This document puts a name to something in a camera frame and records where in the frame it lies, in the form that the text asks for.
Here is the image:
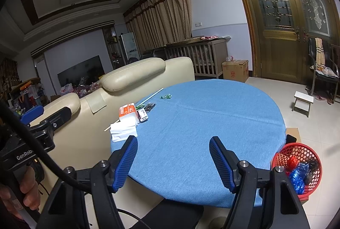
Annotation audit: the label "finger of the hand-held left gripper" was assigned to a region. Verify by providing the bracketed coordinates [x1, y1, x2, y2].
[20, 105, 44, 126]
[37, 107, 73, 139]

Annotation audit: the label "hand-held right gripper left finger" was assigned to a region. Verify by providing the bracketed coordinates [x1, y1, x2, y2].
[36, 135, 139, 229]

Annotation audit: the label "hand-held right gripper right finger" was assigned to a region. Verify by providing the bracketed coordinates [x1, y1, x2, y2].
[209, 136, 311, 229]

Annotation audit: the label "red plastic basket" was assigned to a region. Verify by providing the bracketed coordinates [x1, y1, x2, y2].
[271, 142, 322, 201]

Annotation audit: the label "red plastic bag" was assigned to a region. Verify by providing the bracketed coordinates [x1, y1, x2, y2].
[285, 157, 298, 169]

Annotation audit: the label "blue plastic bag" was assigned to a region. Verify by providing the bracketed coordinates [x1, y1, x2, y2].
[289, 162, 310, 195]

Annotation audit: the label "black plastic bag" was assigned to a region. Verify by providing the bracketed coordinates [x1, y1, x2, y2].
[303, 157, 320, 185]

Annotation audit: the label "person's left hand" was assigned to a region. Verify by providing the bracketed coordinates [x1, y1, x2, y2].
[0, 165, 41, 220]

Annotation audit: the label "cluttered storage shelf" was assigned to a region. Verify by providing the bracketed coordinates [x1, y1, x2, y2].
[11, 79, 44, 115]

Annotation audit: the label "white tissue paper pile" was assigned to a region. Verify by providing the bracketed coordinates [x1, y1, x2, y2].
[110, 120, 139, 142]

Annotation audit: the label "pile of colourful packets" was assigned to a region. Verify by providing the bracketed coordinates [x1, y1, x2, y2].
[60, 77, 104, 98]

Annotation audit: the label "blue tablecloth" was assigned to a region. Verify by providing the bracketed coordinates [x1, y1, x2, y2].
[110, 79, 287, 209]

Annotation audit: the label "black flat television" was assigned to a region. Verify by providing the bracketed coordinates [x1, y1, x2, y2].
[57, 55, 105, 91]

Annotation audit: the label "small white cigarette box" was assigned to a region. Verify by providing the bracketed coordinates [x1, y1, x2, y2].
[137, 108, 148, 123]

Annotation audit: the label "orange white tissue pack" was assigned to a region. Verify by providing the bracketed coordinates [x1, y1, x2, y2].
[119, 103, 140, 124]

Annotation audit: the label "black padded chair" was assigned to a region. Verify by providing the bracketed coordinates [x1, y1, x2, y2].
[138, 198, 205, 229]

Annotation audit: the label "thin white stick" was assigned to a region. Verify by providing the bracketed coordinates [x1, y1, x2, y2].
[103, 88, 164, 132]

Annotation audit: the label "flat brown cardboard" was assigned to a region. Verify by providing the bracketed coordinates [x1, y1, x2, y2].
[285, 127, 302, 144]

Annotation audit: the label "cream leather sofa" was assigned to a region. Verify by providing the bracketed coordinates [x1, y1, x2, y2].
[42, 57, 196, 192]

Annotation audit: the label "glass display cabinet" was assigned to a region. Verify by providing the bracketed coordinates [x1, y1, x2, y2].
[102, 26, 121, 70]

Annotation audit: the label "cardboard box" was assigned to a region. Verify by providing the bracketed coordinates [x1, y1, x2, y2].
[222, 59, 249, 83]

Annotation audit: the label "white standing air conditioner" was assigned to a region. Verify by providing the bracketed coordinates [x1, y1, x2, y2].
[121, 32, 141, 59]

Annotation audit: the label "wooden crib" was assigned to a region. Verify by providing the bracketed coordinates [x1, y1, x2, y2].
[165, 37, 229, 79]

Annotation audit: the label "small white stool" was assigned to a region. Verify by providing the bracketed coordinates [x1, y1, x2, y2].
[292, 91, 314, 118]

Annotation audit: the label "dark leather armchair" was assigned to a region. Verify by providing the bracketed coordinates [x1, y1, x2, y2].
[142, 48, 166, 61]

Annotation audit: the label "wooden double door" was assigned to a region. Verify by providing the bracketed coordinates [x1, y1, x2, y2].
[228, 0, 335, 84]

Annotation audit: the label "clear plastic bag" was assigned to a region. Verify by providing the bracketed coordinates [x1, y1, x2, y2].
[317, 66, 338, 78]

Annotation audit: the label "beige curtains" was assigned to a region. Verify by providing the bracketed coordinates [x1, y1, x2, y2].
[123, 0, 192, 53]

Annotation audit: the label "black metal chair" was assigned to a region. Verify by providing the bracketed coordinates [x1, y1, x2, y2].
[307, 37, 340, 104]

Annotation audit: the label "striped cloth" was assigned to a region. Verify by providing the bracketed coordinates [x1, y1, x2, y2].
[315, 38, 325, 68]

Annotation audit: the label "black cable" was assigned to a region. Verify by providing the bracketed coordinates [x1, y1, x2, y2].
[0, 100, 149, 229]

